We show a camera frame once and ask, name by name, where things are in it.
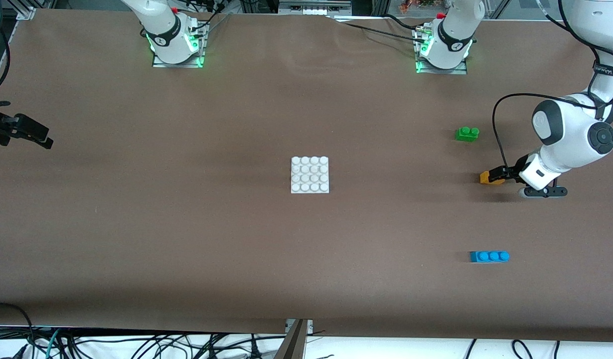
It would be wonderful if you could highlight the white studded base plate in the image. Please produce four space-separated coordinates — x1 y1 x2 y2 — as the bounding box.
291 156 330 194

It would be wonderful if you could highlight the blue three-stud block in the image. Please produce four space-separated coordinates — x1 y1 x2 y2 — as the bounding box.
469 250 510 263

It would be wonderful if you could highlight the orange colourful background object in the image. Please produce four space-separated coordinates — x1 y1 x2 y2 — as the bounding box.
399 0 437 14

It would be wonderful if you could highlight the brown paper table cover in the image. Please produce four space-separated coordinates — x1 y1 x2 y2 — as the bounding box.
0 9 613 343

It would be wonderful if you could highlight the grey background device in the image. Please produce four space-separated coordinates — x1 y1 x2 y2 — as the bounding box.
278 0 353 16

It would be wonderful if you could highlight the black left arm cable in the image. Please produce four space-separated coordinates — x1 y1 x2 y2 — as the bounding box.
492 0 613 170

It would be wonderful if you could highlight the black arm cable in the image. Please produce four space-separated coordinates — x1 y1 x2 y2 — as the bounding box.
492 0 613 170
0 32 13 106

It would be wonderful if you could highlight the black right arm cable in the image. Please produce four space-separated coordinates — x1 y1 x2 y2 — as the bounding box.
0 32 13 106

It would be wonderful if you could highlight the aluminium frame profile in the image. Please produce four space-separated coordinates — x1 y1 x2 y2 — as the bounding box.
273 319 313 359
7 0 55 20

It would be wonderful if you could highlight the black base cable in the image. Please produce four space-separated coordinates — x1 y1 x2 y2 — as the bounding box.
187 0 232 33
331 17 427 39
384 14 421 30

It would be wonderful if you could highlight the teal floor cable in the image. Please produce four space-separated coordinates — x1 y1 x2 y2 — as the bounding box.
45 328 62 359

